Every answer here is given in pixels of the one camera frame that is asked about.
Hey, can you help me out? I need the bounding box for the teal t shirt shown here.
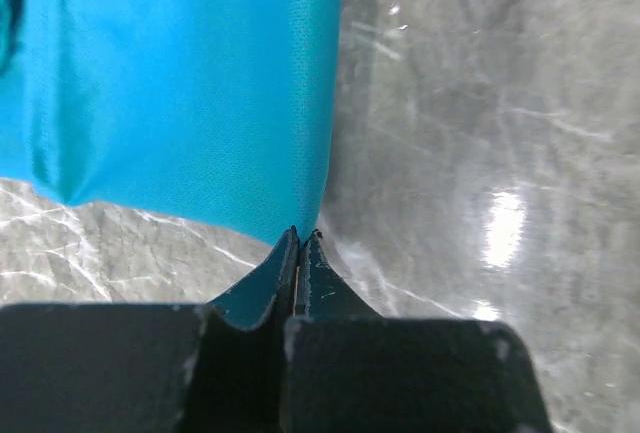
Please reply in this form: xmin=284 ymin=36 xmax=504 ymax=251
xmin=1 ymin=0 xmax=341 ymax=244

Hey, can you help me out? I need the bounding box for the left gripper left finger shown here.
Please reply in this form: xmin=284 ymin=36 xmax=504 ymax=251
xmin=209 ymin=228 xmax=299 ymax=331

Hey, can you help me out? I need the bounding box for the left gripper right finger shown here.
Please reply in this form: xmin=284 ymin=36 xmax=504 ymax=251
xmin=294 ymin=230 xmax=380 ymax=318

